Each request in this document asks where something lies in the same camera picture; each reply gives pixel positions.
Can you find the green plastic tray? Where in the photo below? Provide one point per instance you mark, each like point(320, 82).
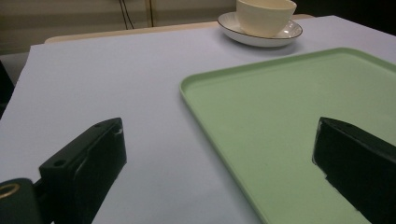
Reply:
point(280, 124)

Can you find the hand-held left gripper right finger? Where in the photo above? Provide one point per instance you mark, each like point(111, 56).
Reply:
point(358, 168)

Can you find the beige curtain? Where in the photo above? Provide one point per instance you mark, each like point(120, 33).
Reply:
point(77, 18)

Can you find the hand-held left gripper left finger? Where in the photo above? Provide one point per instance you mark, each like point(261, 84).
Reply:
point(84, 168)

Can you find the cream ceramic cup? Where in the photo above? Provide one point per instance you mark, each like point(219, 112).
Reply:
point(264, 17)

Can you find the white saucer with dark rim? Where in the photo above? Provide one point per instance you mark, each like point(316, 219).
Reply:
point(289, 32)

